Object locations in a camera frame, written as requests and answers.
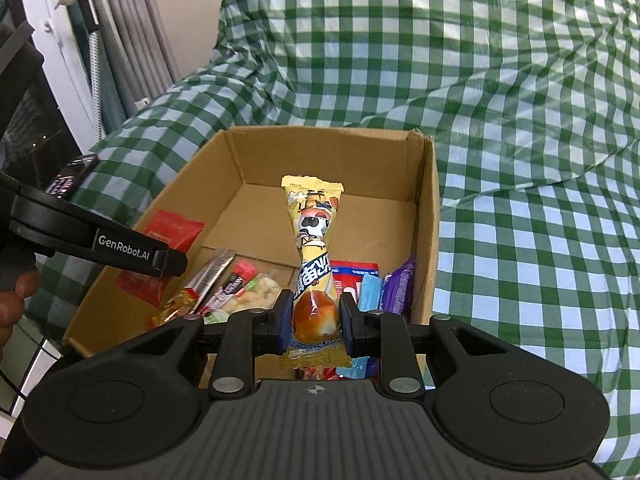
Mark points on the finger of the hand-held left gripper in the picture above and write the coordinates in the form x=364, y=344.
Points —
x=171, y=262

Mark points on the grey curtain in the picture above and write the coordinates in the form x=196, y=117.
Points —
x=125, y=35

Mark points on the green checked bed cover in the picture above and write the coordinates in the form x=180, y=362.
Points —
x=500, y=110

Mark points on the long silver snack packet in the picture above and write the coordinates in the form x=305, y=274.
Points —
x=212, y=275

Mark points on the red-blue snack packet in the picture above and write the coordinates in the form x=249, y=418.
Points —
x=350, y=272

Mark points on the red-white snack bar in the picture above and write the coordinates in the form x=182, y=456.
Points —
x=234, y=285

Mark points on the light blue snack bar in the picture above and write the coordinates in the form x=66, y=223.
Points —
x=371, y=292

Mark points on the black smartphone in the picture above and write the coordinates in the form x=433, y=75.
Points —
x=70, y=177

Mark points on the cardboard box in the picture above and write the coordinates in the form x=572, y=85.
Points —
x=260, y=160

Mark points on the person's left hand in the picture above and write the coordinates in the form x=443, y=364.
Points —
x=12, y=305

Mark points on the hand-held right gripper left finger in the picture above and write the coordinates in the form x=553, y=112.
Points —
x=285, y=320

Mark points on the red square snack packet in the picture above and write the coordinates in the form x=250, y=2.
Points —
x=172, y=230

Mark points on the yellow snack packet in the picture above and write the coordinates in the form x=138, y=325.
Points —
x=312, y=240

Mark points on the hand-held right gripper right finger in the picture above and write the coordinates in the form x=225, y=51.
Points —
x=346, y=325

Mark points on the purple snack bar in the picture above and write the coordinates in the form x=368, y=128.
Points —
x=397, y=285

